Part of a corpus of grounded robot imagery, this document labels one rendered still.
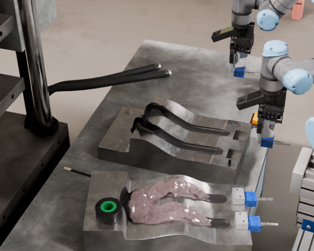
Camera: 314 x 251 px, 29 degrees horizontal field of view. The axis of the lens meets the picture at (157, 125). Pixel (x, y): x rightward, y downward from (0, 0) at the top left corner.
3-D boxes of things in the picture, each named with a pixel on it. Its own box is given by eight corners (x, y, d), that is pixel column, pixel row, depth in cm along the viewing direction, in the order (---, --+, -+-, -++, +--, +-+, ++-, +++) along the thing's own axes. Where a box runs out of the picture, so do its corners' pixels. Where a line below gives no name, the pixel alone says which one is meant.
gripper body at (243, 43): (249, 56, 230) (252, 28, 223) (228, 53, 232) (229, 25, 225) (253, 46, 236) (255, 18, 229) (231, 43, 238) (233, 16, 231)
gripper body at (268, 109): (281, 126, 195) (285, 95, 188) (254, 122, 197) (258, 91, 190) (283, 112, 201) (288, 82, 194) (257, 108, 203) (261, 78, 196)
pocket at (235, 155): (241, 159, 209) (241, 151, 207) (237, 169, 205) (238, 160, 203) (228, 156, 210) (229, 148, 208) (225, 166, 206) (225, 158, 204)
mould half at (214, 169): (249, 142, 225) (252, 113, 217) (234, 188, 205) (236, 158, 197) (123, 118, 238) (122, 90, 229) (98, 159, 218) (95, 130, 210)
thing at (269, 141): (289, 146, 207) (291, 133, 204) (288, 155, 203) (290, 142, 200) (251, 139, 210) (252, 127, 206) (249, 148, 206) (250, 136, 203)
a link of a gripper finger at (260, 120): (260, 135, 197) (263, 110, 193) (255, 135, 197) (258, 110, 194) (261, 130, 201) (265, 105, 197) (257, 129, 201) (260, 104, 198)
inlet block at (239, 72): (258, 76, 242) (260, 65, 239) (256, 83, 238) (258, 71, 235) (226, 72, 245) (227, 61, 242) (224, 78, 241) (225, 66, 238)
